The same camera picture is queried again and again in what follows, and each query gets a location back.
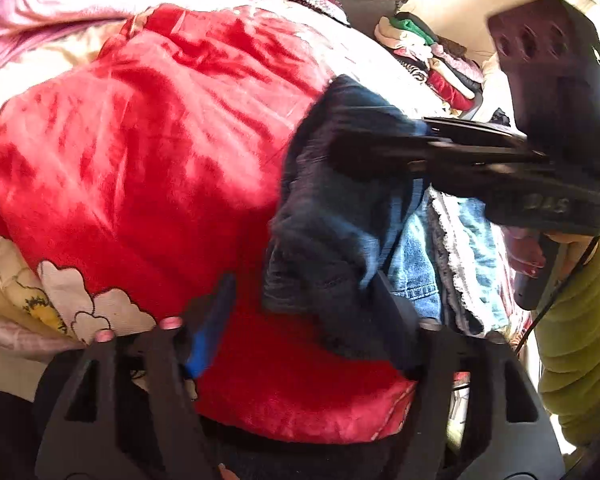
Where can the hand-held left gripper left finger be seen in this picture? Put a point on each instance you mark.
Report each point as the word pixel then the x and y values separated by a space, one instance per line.
pixel 211 330

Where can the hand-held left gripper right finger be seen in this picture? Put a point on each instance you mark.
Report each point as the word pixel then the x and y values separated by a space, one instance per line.
pixel 397 325

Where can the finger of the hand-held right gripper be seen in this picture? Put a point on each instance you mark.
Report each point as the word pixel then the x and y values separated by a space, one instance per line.
pixel 475 132
pixel 380 157

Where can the blue denim pants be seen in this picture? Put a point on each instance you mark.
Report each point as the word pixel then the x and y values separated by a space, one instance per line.
pixel 320 240

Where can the folded lace-trimmed denim pants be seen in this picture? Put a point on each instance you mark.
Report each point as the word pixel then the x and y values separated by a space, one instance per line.
pixel 467 260

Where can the person's right hand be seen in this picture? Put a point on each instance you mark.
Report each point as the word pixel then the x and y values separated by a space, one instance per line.
pixel 525 255

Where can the person's left hand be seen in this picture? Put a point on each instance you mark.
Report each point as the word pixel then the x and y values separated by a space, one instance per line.
pixel 226 472

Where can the folded light blue jeans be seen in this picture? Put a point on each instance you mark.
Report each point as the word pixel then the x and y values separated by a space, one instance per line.
pixel 417 265

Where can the pile of folded clothes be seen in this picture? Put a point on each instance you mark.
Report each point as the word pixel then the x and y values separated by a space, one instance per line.
pixel 440 70

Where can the patterned pillow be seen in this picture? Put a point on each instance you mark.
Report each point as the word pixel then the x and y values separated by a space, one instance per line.
pixel 312 0

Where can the red floral blanket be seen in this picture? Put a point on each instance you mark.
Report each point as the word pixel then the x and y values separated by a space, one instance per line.
pixel 145 160

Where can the cream bed sheet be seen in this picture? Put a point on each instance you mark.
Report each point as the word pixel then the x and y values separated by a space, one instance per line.
pixel 10 350

